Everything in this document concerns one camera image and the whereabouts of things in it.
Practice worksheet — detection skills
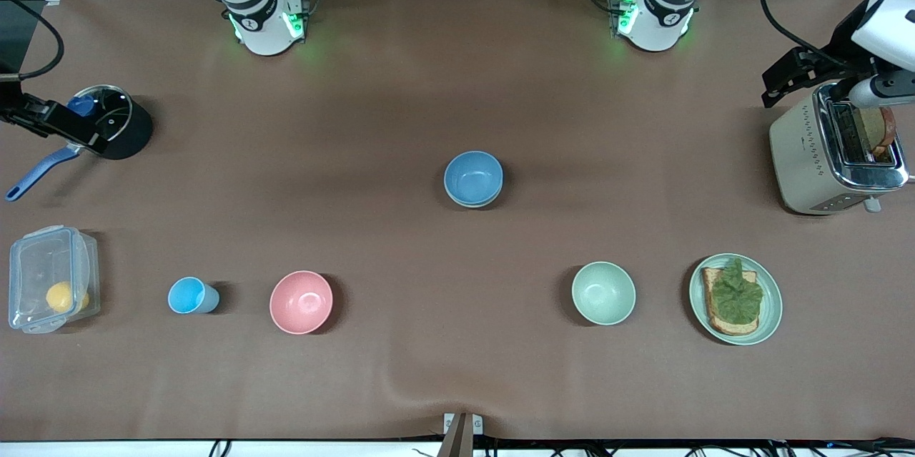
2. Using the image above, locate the brown bread slice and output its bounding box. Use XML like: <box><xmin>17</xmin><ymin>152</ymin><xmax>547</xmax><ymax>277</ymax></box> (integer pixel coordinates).
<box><xmin>858</xmin><ymin>105</ymin><xmax>898</xmax><ymax>157</ymax></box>

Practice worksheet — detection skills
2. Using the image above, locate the toast slice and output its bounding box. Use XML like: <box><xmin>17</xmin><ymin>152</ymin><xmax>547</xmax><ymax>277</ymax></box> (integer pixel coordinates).
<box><xmin>701</xmin><ymin>267</ymin><xmax>760</xmax><ymax>336</ymax></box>

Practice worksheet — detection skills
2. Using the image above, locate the metal table edge bracket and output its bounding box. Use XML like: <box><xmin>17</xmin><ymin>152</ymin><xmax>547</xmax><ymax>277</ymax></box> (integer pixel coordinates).
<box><xmin>437</xmin><ymin>412</ymin><xmax>485</xmax><ymax>457</ymax></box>

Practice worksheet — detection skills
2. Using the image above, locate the green lettuce leaf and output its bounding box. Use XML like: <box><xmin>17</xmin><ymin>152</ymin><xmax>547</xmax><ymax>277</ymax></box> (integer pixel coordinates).
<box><xmin>711</xmin><ymin>260</ymin><xmax>765</xmax><ymax>326</ymax></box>

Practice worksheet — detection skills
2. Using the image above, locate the green bowl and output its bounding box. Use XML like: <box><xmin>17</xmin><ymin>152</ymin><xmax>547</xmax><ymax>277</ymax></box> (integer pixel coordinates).
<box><xmin>446</xmin><ymin>187</ymin><xmax>503</xmax><ymax>210</ymax></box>
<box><xmin>571</xmin><ymin>261</ymin><xmax>637</xmax><ymax>326</ymax></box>

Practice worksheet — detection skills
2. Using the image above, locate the beige chrome toaster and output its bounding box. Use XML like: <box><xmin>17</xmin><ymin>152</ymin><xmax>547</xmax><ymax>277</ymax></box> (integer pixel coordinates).
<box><xmin>769</xmin><ymin>82</ymin><xmax>911</xmax><ymax>215</ymax></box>

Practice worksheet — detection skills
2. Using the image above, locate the brown table mat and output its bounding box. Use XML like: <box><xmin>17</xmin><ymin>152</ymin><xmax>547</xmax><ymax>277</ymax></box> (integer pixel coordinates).
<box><xmin>0</xmin><ymin>0</ymin><xmax>915</xmax><ymax>442</ymax></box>

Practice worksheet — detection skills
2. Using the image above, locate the clear plastic lidded container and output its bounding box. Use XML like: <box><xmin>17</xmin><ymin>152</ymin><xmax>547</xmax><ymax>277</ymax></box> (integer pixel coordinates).
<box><xmin>8</xmin><ymin>225</ymin><xmax>101</xmax><ymax>335</ymax></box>

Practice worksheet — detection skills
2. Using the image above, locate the blue plastic cup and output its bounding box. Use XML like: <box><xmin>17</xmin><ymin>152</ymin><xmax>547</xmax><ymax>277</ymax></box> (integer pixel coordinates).
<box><xmin>167</xmin><ymin>276</ymin><xmax>221</xmax><ymax>315</ymax></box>

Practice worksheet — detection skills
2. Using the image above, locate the green plate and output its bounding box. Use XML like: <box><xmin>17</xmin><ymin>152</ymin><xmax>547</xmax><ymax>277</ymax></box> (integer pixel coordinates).
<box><xmin>688</xmin><ymin>253</ymin><xmax>783</xmax><ymax>346</ymax></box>

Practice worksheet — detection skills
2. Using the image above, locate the blue bowl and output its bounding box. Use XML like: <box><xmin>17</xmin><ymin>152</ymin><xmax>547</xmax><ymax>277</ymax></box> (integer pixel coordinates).
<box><xmin>443</xmin><ymin>150</ymin><xmax>504</xmax><ymax>206</ymax></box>

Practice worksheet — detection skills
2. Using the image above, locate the yellow lemon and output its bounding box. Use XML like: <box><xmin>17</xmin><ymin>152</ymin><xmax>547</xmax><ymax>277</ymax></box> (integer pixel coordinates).
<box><xmin>46</xmin><ymin>281</ymin><xmax>91</xmax><ymax>314</ymax></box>

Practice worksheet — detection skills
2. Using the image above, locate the black pot with blue handle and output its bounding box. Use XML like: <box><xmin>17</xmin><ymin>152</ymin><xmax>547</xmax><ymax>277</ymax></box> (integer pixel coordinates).
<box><xmin>6</xmin><ymin>84</ymin><xmax>154</xmax><ymax>202</ymax></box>

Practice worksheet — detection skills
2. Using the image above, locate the pink bowl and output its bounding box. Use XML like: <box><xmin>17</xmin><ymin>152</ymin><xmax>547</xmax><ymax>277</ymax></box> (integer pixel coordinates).
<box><xmin>269</xmin><ymin>270</ymin><xmax>335</xmax><ymax>335</ymax></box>

